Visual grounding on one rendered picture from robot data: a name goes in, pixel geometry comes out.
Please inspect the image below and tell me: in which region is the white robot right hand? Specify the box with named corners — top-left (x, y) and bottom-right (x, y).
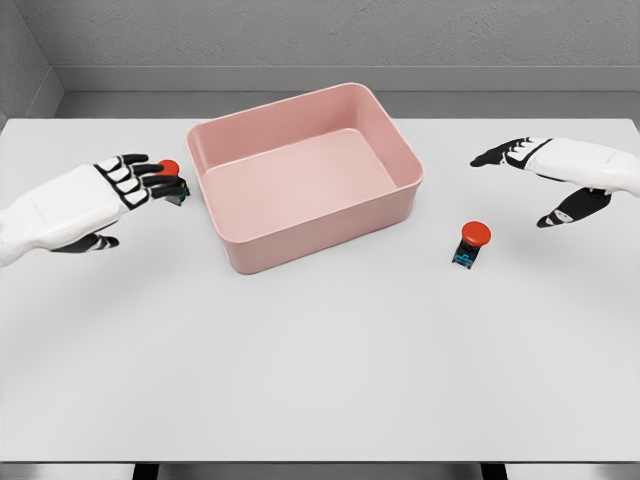
top-left (469, 137), bottom-right (630, 229)

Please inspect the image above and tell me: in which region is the pink rectangular plastic basket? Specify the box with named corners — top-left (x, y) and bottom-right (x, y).
top-left (185, 82), bottom-right (425, 275)

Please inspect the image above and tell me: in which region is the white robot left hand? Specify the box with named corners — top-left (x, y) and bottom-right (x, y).
top-left (18, 153), bottom-right (183, 262)

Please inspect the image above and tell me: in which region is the red button industrial switch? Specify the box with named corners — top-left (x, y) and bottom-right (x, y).
top-left (157, 159), bottom-right (192, 207)
top-left (451, 221), bottom-right (493, 271)

